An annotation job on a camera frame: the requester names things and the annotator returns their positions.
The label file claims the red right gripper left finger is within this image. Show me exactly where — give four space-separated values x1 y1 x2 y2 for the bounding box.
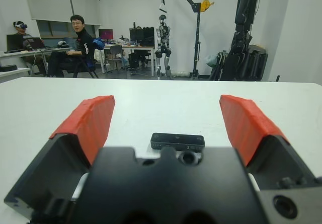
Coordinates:
4 95 116 214

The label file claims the tall black machine column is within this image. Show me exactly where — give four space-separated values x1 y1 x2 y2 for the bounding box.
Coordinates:
233 0 261 57

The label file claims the black open laptop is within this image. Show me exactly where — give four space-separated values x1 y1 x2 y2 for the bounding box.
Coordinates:
6 34 26 53

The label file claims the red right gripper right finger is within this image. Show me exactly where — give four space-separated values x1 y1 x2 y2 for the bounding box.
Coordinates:
219 94 317 191

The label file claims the white monitor desk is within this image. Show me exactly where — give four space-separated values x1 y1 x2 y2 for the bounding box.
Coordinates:
100 44 156 77

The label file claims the black tripod bundle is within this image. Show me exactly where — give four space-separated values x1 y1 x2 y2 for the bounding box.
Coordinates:
210 50 231 81

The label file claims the black hoist crane frame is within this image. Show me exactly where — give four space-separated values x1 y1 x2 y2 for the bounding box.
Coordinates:
171 0 211 81

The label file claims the grey chair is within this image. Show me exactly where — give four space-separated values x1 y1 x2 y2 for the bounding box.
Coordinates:
108 45 124 71

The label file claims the black camera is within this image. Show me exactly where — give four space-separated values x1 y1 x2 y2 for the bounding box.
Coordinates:
150 132 205 157

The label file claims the black hard case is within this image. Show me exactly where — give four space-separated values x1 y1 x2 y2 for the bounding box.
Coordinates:
248 44 269 81

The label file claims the silver humanoid robot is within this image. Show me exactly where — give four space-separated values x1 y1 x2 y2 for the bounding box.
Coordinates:
154 14 174 81

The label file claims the laptop with reddish screen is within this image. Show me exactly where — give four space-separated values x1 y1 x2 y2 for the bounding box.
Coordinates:
26 37 52 50

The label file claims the small white side table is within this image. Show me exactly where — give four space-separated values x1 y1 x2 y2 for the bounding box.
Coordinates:
0 67 31 84

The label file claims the black desktop monitor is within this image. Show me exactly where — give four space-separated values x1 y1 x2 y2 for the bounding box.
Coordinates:
129 27 155 47

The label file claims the blue jacket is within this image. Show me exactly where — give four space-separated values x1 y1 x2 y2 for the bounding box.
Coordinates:
92 38 105 50

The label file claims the long white desk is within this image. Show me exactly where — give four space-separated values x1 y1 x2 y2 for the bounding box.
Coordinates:
0 46 73 78

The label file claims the pale green plastic bag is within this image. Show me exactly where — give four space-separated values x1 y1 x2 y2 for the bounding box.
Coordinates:
205 54 217 68

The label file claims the monitor with red screen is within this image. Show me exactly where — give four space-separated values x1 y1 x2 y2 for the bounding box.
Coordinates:
98 29 114 44

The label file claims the yellow hoist winch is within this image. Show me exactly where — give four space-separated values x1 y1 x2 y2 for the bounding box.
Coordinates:
200 0 215 14

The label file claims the white foam pile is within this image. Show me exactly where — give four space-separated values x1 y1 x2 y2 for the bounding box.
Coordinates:
173 69 190 78

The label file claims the white roller blind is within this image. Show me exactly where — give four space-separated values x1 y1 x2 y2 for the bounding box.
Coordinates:
30 0 101 26

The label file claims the dark window pane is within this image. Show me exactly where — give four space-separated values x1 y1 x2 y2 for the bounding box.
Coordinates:
36 19 96 39

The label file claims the black office chair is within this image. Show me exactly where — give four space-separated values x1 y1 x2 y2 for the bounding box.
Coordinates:
60 55 100 79

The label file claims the person wearing VR headset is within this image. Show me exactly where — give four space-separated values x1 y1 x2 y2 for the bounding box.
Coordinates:
11 21 48 77

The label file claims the person in black sweater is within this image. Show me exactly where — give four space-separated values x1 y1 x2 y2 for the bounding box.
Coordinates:
47 14 96 78

